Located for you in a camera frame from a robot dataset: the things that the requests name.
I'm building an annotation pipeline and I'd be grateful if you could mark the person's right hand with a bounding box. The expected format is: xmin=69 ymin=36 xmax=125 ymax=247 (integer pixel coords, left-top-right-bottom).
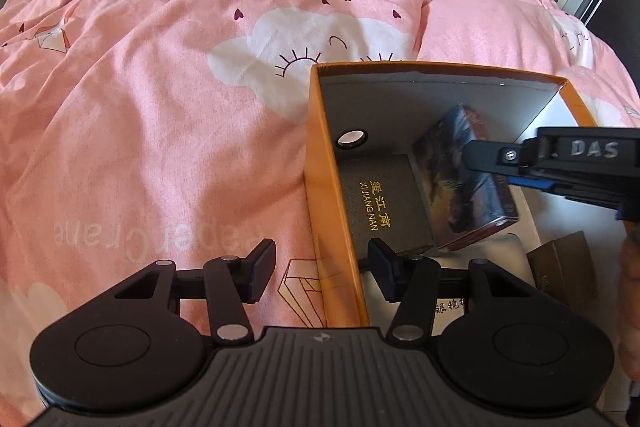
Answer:
xmin=619 ymin=236 xmax=640 ymax=383

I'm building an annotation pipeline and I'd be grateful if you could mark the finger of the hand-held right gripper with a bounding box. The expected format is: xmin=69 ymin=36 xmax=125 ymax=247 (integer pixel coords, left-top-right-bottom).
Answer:
xmin=461 ymin=138 xmax=539 ymax=176
xmin=509 ymin=170 xmax=567 ymax=198

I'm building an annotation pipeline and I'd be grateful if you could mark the colourful picture print box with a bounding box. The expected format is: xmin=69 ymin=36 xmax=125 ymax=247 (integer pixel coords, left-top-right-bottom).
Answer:
xmin=410 ymin=103 xmax=521 ymax=253

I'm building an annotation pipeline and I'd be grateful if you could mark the pink pillow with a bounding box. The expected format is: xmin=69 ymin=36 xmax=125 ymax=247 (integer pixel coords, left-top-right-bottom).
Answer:
xmin=414 ymin=0 xmax=569 ymax=80

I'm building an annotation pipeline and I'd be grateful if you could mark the small round black tin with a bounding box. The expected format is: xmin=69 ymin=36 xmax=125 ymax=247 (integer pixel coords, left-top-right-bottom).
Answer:
xmin=336 ymin=127 xmax=370 ymax=150

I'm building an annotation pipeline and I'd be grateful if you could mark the brown cardboard packet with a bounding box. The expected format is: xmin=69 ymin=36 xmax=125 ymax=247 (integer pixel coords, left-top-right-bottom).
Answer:
xmin=527 ymin=230 xmax=599 ymax=308

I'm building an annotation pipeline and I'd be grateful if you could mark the orange cardboard box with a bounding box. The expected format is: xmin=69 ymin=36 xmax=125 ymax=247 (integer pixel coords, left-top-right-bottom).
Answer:
xmin=305 ymin=62 xmax=638 ymax=410

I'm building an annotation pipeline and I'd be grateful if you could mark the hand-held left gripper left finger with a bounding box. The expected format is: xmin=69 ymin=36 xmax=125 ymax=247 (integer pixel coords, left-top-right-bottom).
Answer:
xmin=114 ymin=237 xmax=278 ymax=346

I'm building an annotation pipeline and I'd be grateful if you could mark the black box with gold print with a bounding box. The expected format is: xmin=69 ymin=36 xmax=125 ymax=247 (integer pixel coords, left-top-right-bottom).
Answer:
xmin=339 ymin=153 xmax=435 ymax=259

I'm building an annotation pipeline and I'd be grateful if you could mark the pink printed blanket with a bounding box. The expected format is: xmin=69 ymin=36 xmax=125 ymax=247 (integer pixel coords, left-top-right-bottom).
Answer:
xmin=0 ymin=0 xmax=640 ymax=408

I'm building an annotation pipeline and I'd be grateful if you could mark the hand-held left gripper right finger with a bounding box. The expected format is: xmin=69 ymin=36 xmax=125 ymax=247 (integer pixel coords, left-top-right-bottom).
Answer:
xmin=367 ymin=238 xmax=522 ymax=345

